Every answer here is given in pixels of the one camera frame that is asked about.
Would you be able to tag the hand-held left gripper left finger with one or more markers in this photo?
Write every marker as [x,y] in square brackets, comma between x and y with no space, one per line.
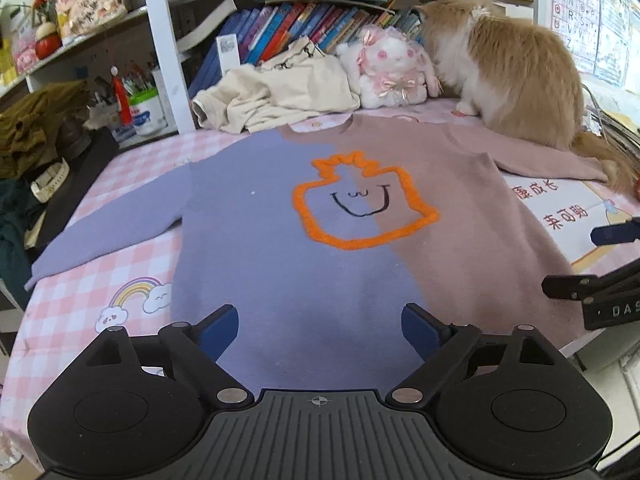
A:
[220,327]

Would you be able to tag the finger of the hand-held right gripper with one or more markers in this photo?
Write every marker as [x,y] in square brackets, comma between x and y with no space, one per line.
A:
[617,234]
[570,287]

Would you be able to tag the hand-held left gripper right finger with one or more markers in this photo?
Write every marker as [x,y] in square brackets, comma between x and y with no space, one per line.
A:
[417,327]

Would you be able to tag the purple and pink sweater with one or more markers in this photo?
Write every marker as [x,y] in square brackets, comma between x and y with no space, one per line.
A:
[280,260]

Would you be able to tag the stack of papers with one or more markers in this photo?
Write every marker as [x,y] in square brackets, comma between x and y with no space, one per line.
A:
[617,127]

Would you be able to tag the pink checkered table mat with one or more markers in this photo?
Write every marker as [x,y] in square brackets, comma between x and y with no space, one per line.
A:
[100,275]

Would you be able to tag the orange and white cat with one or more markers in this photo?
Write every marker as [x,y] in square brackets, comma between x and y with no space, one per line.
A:
[515,70]

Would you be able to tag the black side table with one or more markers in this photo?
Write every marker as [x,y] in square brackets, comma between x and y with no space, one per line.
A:
[85,175]

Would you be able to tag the dark teal cloth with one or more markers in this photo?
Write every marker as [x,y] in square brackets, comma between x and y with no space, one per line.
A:
[17,240]

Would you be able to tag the cream wrist watch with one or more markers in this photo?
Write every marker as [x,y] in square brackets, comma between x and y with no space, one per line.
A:
[50,180]

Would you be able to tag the green and white pen cup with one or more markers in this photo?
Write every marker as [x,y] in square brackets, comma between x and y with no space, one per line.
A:
[147,112]

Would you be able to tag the dark round object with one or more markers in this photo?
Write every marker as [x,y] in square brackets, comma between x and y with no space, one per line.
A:
[75,137]

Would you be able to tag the cream garment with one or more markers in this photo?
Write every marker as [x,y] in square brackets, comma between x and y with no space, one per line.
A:
[280,90]

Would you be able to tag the red bottle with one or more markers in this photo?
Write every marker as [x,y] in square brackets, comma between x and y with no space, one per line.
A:
[122,97]

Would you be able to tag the bunch of pens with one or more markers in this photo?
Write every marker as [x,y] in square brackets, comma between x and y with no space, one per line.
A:
[137,80]

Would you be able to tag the white and pink bunny plush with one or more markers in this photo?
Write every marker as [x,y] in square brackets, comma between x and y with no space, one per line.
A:
[390,67]

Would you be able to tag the olive green garment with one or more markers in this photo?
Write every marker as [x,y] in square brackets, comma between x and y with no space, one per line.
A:
[35,130]

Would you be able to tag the small white upright box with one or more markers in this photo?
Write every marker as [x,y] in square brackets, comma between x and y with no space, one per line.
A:
[227,55]

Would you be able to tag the white shelf unit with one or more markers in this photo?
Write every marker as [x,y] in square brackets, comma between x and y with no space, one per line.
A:
[160,60]

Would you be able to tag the row of colourful books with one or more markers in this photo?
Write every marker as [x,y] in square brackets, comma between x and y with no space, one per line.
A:
[300,25]

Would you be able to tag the red and white round figurine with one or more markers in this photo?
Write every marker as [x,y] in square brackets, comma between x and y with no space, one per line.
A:
[46,40]

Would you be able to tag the wall poster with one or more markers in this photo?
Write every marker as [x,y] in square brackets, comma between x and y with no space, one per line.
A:
[595,15]

